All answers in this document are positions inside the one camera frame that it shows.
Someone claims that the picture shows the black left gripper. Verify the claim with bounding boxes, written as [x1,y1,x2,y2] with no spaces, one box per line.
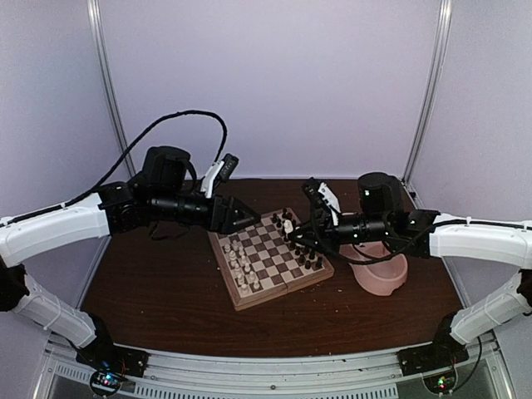
[151,189,262,235]

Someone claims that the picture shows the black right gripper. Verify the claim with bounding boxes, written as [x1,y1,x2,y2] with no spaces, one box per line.
[288,208,390,259]

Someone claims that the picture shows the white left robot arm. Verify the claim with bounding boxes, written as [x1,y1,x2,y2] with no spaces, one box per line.
[1,146,259,369]

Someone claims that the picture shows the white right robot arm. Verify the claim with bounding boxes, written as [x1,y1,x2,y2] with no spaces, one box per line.
[288,172,531,367]

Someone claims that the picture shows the dark chess pieces row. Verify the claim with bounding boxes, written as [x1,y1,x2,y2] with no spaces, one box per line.
[272,209,325,272]

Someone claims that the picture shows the wooden chess board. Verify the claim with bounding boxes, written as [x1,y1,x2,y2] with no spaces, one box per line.
[209,208,334,311]

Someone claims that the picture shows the right circuit board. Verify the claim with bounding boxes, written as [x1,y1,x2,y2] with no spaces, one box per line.
[423,371,457,395]

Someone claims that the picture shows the circuit board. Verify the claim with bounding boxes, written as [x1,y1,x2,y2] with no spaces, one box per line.
[89,371,124,396]
[423,371,457,395]

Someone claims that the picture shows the left circuit board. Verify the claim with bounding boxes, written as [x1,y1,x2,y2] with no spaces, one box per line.
[89,371,124,396]

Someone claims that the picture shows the pink double pet bowl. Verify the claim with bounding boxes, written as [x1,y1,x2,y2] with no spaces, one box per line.
[340,242,408,297]

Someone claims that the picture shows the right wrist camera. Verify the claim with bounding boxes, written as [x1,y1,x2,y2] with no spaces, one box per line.
[303,177,341,226]

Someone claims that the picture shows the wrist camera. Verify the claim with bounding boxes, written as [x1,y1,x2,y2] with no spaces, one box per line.
[199,153,239,198]
[303,177,341,226]

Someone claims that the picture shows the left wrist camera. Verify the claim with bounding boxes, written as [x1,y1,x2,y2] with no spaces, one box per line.
[199,153,239,198]

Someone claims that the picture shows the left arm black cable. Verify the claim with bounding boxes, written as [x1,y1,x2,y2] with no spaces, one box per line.
[0,110,229,228]

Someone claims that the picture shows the aluminium front rail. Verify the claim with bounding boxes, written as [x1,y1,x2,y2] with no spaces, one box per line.
[32,328,516,399]

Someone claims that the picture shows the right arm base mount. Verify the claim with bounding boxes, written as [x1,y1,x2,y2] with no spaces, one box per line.
[397,342,469,377]

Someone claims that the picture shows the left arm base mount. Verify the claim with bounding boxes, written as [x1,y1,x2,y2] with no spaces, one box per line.
[76,347,150,377]

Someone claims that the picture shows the left aluminium frame post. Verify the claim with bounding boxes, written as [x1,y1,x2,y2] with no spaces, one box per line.
[86,0,129,155]

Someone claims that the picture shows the aluminium frame post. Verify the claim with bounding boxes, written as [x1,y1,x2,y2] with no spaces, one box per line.
[86,0,129,155]
[402,0,453,186]

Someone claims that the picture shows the right aluminium frame post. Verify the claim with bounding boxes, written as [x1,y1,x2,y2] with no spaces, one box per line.
[402,0,453,186]

